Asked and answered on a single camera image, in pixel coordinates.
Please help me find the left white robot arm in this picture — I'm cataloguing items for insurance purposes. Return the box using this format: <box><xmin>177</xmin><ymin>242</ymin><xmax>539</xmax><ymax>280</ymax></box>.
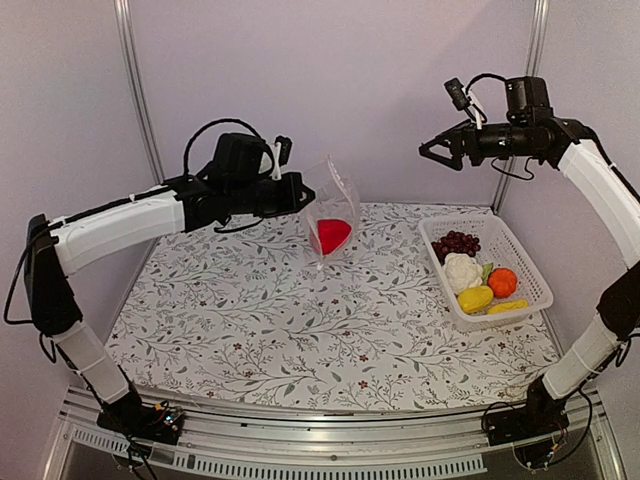
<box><xmin>23</xmin><ymin>133</ymin><xmax>315</xmax><ymax>434</ymax></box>

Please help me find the yellow lemon toy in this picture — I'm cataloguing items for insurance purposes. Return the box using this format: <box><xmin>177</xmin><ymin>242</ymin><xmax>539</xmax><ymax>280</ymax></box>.
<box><xmin>458</xmin><ymin>285</ymin><xmax>494</xmax><ymax>315</ymax></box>

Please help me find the white perforated plastic basket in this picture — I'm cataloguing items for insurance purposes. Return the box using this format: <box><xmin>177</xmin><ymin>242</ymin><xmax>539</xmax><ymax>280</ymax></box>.
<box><xmin>419</xmin><ymin>214</ymin><xmax>553</xmax><ymax>331</ymax></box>

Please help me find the dark red grapes toy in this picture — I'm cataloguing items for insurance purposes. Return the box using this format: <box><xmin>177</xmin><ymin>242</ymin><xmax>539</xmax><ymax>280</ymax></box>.
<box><xmin>431</xmin><ymin>231</ymin><xmax>481</xmax><ymax>263</ymax></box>

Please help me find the left aluminium corner post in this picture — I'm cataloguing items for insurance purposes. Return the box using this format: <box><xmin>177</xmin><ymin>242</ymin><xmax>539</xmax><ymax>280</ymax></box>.
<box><xmin>113</xmin><ymin>0</ymin><xmax>165</xmax><ymax>183</ymax></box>

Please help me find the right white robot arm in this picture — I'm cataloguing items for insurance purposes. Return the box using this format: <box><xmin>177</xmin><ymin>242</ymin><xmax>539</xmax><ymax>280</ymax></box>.
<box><xmin>419</xmin><ymin>73</ymin><xmax>639</xmax><ymax>436</ymax></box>

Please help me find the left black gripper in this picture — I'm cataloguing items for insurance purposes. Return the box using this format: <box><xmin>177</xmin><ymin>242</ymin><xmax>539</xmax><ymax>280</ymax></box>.
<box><xmin>228</xmin><ymin>170</ymin><xmax>315</xmax><ymax>218</ymax></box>

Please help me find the red bell pepper toy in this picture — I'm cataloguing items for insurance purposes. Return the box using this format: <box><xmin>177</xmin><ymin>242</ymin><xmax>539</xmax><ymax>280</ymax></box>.
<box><xmin>310</xmin><ymin>219</ymin><xmax>352</xmax><ymax>256</ymax></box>

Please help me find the left black looped cable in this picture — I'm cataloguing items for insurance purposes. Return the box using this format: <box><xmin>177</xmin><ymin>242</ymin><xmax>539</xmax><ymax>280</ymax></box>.
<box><xmin>182</xmin><ymin>118</ymin><xmax>271</xmax><ymax>181</ymax></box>

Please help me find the orange pumpkin toy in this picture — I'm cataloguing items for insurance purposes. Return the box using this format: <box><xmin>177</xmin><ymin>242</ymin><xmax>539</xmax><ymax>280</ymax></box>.
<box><xmin>488</xmin><ymin>268</ymin><xmax>518</xmax><ymax>299</ymax></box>

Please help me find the white cauliflower toy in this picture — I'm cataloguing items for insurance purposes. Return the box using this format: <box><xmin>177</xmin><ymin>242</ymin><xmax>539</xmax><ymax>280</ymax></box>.
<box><xmin>443</xmin><ymin>253</ymin><xmax>484</xmax><ymax>295</ymax></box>

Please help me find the aluminium front rail frame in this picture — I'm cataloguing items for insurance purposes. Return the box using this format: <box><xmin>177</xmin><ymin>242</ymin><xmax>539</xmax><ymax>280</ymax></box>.
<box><xmin>43</xmin><ymin>387</ymin><xmax>631</xmax><ymax>479</ymax></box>

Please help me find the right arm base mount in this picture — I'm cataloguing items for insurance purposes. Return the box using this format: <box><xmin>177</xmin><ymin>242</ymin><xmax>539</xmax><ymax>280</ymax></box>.
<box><xmin>481</xmin><ymin>377</ymin><xmax>569</xmax><ymax>469</ymax></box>

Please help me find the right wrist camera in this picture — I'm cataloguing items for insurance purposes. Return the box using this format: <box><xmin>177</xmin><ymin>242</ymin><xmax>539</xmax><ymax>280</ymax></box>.
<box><xmin>444</xmin><ymin>78</ymin><xmax>487</xmax><ymax>130</ymax></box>

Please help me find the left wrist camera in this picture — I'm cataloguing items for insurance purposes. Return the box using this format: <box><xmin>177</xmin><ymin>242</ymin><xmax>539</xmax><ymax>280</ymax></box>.
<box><xmin>270</xmin><ymin>135</ymin><xmax>293</xmax><ymax>180</ymax></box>

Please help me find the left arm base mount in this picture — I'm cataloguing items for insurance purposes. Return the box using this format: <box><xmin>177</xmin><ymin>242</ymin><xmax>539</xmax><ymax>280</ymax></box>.
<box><xmin>96</xmin><ymin>382</ymin><xmax>185</xmax><ymax>446</ymax></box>

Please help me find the clear zip top bag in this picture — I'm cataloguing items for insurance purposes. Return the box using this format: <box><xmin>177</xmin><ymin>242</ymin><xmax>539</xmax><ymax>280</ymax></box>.
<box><xmin>302</xmin><ymin>155</ymin><xmax>361</xmax><ymax>270</ymax></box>

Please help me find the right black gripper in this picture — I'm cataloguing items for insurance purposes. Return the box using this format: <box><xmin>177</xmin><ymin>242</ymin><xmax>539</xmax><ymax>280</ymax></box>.
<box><xmin>420</xmin><ymin>118</ymin><xmax>540</xmax><ymax>170</ymax></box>

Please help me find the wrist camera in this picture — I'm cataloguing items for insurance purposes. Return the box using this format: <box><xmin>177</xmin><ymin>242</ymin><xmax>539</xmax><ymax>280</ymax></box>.
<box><xmin>270</xmin><ymin>135</ymin><xmax>293</xmax><ymax>180</ymax></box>
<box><xmin>444</xmin><ymin>78</ymin><xmax>487</xmax><ymax>130</ymax></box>

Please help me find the yellow banana toy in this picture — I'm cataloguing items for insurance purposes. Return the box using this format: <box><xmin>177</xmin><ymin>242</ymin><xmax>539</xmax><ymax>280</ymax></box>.
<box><xmin>487</xmin><ymin>299</ymin><xmax>529</xmax><ymax>315</ymax></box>

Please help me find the floral patterned table mat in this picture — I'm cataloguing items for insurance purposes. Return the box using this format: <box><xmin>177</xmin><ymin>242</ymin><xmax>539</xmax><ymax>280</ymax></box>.
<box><xmin>106</xmin><ymin>203</ymin><xmax>557</xmax><ymax>410</ymax></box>

